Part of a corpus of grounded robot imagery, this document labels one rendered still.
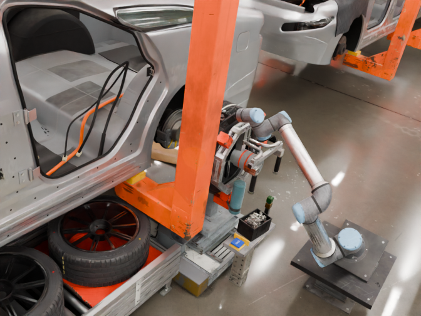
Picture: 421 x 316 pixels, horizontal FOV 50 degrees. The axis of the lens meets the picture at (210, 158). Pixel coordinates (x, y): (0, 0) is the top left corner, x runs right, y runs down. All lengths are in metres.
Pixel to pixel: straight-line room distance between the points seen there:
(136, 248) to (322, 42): 3.50
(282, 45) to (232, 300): 3.16
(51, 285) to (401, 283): 2.64
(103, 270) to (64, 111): 1.14
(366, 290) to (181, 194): 1.43
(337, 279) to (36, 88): 2.56
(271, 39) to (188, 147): 3.11
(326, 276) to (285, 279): 0.42
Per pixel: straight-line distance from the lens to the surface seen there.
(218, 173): 3.06
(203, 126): 2.48
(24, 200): 2.59
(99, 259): 2.87
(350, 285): 3.35
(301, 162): 2.75
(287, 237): 3.98
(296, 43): 5.46
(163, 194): 2.95
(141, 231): 3.05
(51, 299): 2.69
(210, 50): 2.31
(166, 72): 2.93
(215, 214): 3.66
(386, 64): 6.42
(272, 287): 3.55
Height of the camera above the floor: 2.56
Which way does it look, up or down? 32 degrees down
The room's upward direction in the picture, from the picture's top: 9 degrees clockwise
